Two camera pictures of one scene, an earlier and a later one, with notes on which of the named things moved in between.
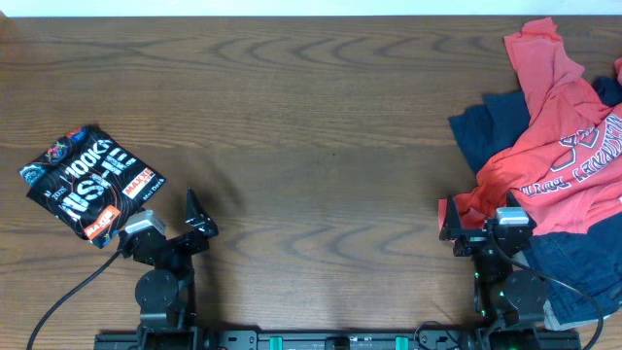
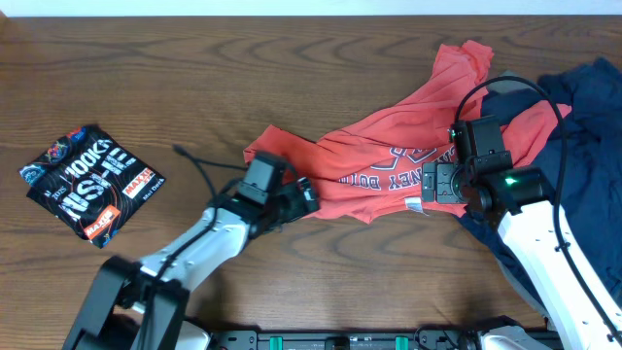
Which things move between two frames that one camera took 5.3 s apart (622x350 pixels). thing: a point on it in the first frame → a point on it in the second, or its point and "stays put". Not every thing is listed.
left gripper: [198, 244] → [297, 208]
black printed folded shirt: [89, 183] stays put
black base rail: [350, 340] stays put
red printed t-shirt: [567, 172] → [374, 170]
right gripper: [472, 239] → [444, 192]
